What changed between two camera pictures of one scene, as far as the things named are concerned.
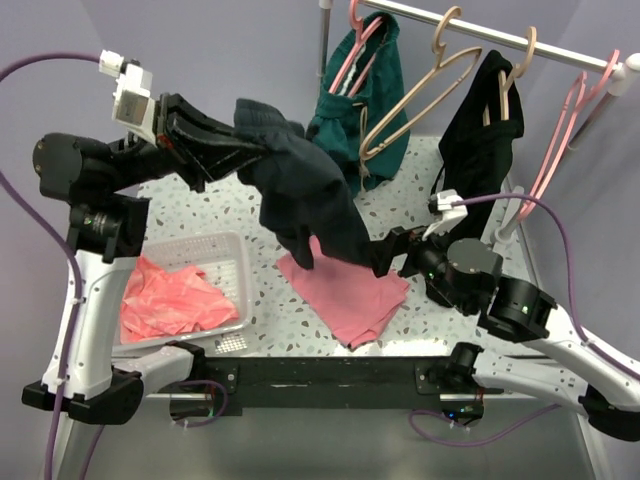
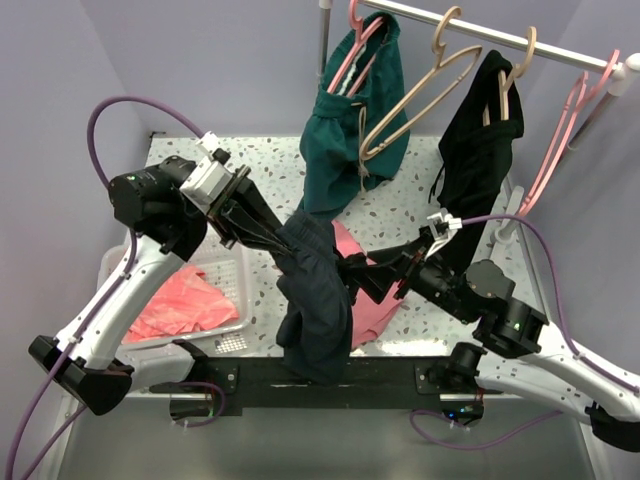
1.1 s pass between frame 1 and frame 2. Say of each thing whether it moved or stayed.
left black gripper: moved
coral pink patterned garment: stayed
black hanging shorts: stayed
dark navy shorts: moved
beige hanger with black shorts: stayed
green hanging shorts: stayed
